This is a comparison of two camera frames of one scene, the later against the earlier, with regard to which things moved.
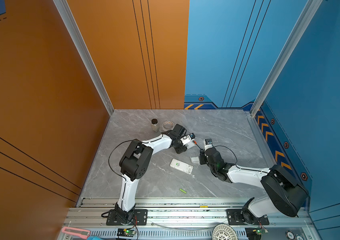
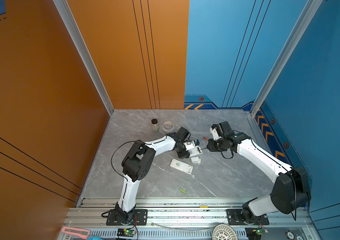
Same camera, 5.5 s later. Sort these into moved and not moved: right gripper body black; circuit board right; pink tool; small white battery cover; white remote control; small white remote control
Moved: right gripper body black; small white remote control
Not moved: white remote control; pink tool; circuit board right; small white battery cover
